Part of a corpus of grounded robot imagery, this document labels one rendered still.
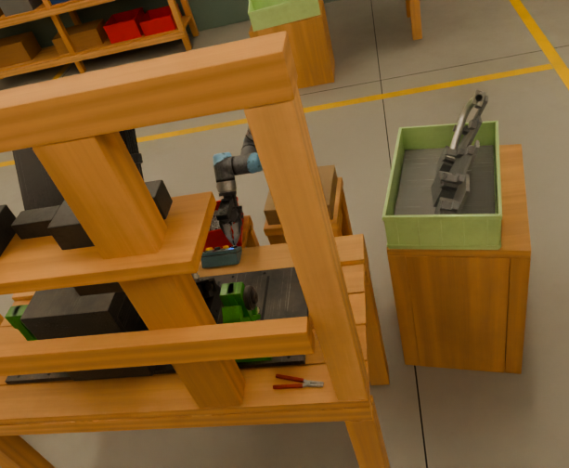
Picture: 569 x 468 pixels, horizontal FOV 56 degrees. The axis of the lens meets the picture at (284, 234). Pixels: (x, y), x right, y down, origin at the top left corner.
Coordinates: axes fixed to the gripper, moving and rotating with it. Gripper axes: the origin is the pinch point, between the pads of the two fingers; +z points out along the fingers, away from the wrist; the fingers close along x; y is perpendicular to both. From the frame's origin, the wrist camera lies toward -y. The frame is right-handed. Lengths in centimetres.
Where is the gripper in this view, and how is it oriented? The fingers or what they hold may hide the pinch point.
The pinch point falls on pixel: (233, 242)
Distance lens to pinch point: 213.1
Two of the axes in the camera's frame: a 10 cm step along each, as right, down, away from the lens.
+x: -9.7, 1.2, 2.2
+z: 1.5, 9.8, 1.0
